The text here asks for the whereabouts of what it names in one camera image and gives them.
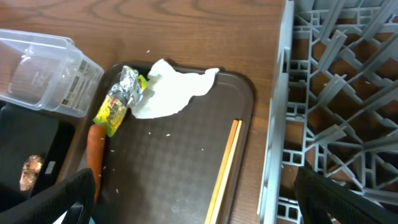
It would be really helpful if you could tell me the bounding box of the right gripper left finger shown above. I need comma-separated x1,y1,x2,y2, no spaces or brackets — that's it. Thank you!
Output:
1,168,96,223

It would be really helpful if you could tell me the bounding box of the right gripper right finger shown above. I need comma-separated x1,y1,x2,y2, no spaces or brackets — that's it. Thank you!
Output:
294,166,397,224

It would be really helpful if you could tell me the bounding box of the grey dishwasher rack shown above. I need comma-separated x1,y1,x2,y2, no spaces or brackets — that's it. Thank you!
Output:
257,0,397,223

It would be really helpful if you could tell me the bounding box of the brown food scrap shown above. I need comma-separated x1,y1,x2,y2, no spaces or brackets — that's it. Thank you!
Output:
19,155,44,191

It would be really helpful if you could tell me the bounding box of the orange carrot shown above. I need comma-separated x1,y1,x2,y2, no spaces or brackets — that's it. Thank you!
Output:
86,124,106,202

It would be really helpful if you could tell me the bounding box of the black plastic bin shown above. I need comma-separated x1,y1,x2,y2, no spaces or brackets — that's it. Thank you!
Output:
1,103,75,212

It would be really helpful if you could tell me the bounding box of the brown plastic serving tray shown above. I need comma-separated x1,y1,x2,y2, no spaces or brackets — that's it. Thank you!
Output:
55,61,256,224

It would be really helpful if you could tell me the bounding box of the wooden chopstick left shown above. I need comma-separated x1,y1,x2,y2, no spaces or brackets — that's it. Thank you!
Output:
203,119,239,224

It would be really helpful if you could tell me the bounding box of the wooden chopstick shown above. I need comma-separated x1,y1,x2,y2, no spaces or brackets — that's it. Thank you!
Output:
203,119,239,224
210,120,243,224

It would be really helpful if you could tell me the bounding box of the wooden chopstick right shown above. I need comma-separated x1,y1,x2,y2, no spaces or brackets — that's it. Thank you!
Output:
210,120,243,224

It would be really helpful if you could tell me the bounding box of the foil snack wrapper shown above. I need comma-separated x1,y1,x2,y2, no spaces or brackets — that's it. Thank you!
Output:
93,65,147,137

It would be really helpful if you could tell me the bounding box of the clear plastic bin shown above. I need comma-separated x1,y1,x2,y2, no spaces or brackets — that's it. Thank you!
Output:
1,29,104,118

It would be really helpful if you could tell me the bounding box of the crumpled white napkin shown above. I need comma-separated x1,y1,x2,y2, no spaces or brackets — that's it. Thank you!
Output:
131,59,220,119

